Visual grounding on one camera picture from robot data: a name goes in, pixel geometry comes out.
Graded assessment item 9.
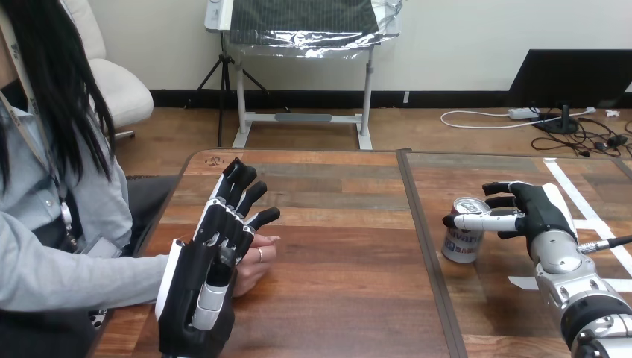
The person's forearm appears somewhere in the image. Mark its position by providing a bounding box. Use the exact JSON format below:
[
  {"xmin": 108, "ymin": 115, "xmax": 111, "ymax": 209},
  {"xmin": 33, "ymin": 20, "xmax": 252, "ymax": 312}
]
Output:
[{"xmin": 0, "ymin": 211, "xmax": 172, "ymax": 313}]

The red and white drink can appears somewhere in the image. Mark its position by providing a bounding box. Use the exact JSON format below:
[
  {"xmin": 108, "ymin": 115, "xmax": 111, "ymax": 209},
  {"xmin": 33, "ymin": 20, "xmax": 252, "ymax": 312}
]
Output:
[{"xmin": 440, "ymin": 197, "xmax": 493, "ymax": 264}]

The black cable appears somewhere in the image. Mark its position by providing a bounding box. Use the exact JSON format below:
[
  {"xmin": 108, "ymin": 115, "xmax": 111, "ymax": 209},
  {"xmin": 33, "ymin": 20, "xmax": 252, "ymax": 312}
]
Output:
[{"xmin": 578, "ymin": 234, "xmax": 632, "ymax": 256}]

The tangle of cables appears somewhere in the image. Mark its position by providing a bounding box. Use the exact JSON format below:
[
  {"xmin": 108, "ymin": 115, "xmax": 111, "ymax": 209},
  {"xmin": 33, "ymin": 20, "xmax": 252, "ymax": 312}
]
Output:
[{"xmin": 439, "ymin": 101, "xmax": 632, "ymax": 160}]

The black tripod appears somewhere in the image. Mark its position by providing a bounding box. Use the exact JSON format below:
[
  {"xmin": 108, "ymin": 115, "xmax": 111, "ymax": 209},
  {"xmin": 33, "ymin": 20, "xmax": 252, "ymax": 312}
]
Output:
[{"xmin": 184, "ymin": 31, "xmax": 292, "ymax": 148}]

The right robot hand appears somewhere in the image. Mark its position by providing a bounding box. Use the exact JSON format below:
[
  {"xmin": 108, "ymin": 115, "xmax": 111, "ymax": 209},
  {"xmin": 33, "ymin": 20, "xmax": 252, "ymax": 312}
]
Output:
[{"xmin": 442, "ymin": 180, "xmax": 579, "ymax": 259}]

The white desk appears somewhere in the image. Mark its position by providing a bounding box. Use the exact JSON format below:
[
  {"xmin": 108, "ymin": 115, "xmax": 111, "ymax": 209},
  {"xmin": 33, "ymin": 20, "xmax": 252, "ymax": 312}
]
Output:
[{"xmin": 204, "ymin": 0, "xmax": 376, "ymax": 151}]

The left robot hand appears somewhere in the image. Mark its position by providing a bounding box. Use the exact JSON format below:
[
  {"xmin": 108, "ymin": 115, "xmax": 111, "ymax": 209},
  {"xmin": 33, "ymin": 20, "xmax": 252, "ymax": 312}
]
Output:
[{"xmin": 154, "ymin": 157, "xmax": 282, "ymax": 358}]

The white cushioned chair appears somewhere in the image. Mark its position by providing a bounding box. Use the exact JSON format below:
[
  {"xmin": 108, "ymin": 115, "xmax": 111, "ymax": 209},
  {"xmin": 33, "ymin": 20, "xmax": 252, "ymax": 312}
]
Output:
[{"xmin": 61, "ymin": 0, "xmax": 154, "ymax": 140}]

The dark screen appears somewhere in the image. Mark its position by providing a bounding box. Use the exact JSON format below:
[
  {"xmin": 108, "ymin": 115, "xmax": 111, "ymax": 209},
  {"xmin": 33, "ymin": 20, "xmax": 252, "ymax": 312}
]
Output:
[{"xmin": 507, "ymin": 48, "xmax": 632, "ymax": 136}]

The foil sheet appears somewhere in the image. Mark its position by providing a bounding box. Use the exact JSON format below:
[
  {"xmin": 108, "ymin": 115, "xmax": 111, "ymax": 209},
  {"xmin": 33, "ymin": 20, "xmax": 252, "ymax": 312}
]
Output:
[{"xmin": 229, "ymin": 0, "xmax": 404, "ymax": 60}]

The person's body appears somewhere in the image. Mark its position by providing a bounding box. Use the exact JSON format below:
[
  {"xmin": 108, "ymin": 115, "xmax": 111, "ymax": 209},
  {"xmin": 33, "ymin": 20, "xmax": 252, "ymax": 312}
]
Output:
[{"xmin": 0, "ymin": 0, "xmax": 180, "ymax": 358}]

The person's hand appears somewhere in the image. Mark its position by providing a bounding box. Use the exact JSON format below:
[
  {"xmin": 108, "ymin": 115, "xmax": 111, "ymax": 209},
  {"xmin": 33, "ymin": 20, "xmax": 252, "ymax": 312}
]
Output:
[{"xmin": 230, "ymin": 233, "xmax": 282, "ymax": 299}]

